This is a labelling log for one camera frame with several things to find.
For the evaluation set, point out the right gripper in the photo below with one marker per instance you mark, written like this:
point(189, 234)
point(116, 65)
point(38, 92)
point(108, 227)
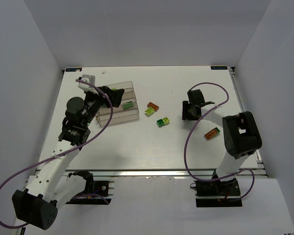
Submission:
point(186, 110)

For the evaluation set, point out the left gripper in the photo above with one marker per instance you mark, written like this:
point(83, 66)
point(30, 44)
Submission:
point(107, 95)

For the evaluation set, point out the green 2x4 lego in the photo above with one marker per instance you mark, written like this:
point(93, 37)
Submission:
point(128, 105)

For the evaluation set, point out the lime small lego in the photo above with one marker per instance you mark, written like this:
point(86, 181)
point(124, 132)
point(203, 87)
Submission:
point(166, 120)

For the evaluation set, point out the dark green 2x2 lego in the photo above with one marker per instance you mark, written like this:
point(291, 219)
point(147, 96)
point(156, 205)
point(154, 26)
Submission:
point(160, 122)

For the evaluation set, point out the orange lego plate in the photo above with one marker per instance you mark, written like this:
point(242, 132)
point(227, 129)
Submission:
point(153, 106)

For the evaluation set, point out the lime green 2x2 lego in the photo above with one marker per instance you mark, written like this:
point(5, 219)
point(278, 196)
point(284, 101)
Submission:
point(149, 111)

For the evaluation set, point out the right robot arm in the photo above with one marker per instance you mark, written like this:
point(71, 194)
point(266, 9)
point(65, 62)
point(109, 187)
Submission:
point(240, 133)

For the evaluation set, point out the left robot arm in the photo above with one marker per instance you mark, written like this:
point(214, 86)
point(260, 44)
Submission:
point(39, 202)

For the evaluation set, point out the orange lego with green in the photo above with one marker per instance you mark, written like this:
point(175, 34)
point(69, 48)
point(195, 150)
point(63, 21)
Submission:
point(212, 133)

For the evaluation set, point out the table corner label right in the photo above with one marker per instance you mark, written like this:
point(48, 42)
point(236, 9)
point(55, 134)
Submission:
point(219, 68)

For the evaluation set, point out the table corner label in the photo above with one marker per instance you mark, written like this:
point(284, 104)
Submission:
point(73, 69)
point(219, 68)

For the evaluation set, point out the table corner label left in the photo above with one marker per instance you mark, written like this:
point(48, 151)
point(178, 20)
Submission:
point(73, 69)

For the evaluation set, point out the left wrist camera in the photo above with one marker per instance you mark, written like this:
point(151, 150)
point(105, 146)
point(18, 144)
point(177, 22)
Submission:
point(86, 83)

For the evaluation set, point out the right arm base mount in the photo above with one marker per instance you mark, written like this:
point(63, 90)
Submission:
point(217, 194)

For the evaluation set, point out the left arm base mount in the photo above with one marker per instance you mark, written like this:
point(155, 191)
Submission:
point(96, 191)

